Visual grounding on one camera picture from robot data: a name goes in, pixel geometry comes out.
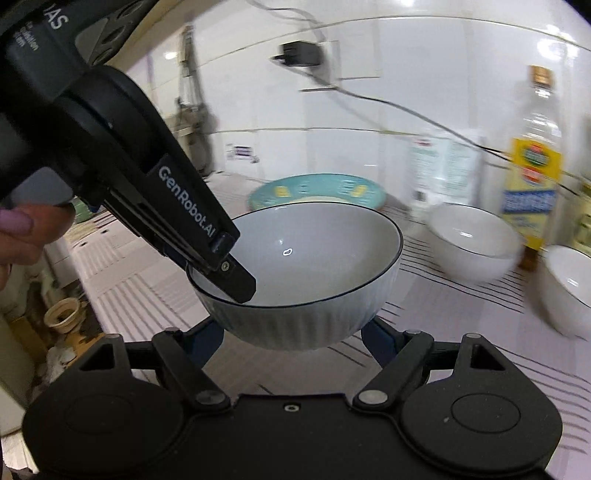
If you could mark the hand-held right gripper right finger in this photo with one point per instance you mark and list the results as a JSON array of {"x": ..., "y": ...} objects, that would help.
[{"x": 376, "y": 342}]

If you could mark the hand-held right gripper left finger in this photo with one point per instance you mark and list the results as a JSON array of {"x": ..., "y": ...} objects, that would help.
[{"x": 210, "y": 340}]

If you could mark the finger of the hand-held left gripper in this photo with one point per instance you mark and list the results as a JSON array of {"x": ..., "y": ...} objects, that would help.
[
  {"x": 152, "y": 226},
  {"x": 194, "y": 207}
]

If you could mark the white ribbed bowl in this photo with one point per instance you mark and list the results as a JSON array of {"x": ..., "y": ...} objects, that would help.
[
  {"x": 323, "y": 258},
  {"x": 570, "y": 290},
  {"x": 475, "y": 249}
]

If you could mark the blue fried egg plate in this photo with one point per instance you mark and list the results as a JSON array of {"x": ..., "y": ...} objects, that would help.
[{"x": 318, "y": 187}]

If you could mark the person's left hand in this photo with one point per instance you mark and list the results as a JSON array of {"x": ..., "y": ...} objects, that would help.
[{"x": 23, "y": 235}]

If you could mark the striped patterned tablecloth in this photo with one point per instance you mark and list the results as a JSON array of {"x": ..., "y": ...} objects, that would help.
[{"x": 138, "y": 295}]

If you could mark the cream round cup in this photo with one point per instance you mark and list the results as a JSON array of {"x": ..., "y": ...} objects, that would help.
[{"x": 62, "y": 316}]

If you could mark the white salt bag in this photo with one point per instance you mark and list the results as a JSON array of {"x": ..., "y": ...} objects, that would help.
[{"x": 438, "y": 170}]

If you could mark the black power adapter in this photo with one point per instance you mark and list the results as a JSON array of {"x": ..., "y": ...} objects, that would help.
[{"x": 300, "y": 53}]

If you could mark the yellow cooking oil bottle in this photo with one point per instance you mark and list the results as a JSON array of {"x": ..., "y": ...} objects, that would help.
[{"x": 535, "y": 184}]

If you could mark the small wall sticker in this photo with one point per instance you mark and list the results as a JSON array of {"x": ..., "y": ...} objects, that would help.
[{"x": 242, "y": 153}]

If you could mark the white wall socket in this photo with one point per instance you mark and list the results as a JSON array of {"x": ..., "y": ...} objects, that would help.
[{"x": 330, "y": 60}]

